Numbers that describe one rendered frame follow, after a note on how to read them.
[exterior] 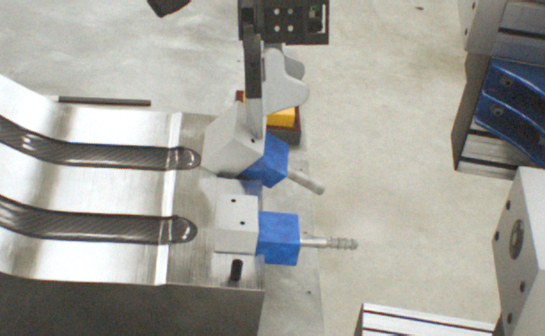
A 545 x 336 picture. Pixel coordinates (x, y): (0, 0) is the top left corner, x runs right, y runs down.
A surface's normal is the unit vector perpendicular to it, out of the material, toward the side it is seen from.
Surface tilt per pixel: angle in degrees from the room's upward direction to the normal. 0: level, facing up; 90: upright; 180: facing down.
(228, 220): 0
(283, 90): 77
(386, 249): 0
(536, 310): 90
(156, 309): 90
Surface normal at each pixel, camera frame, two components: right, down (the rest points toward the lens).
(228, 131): -0.78, -0.44
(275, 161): 0.62, -0.47
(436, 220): 0.14, -0.79
